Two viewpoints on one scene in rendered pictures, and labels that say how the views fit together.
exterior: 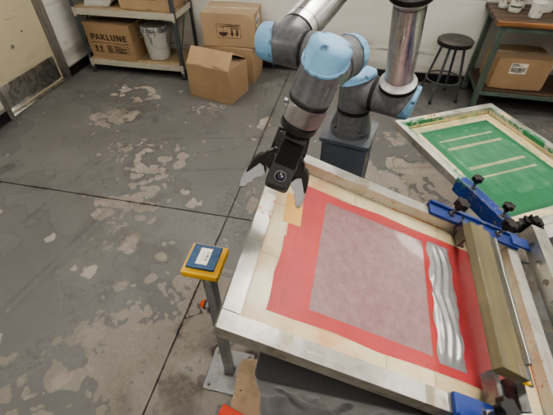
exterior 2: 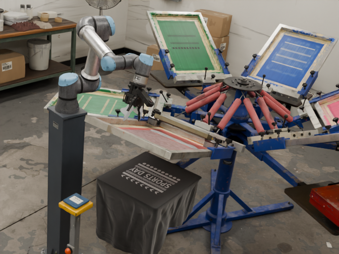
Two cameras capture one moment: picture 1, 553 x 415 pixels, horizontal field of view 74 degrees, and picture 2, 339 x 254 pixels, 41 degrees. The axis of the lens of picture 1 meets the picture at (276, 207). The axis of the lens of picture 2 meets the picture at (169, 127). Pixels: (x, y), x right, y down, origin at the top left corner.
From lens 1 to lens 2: 2.08 m
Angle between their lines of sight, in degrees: 59
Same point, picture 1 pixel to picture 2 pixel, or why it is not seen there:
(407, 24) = not seen: hidden behind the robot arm
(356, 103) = (75, 91)
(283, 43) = (119, 61)
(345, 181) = (114, 120)
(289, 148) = (144, 92)
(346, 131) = (73, 108)
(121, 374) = not seen: outside the picture
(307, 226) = not seen: hidden behind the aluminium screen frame
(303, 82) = (146, 68)
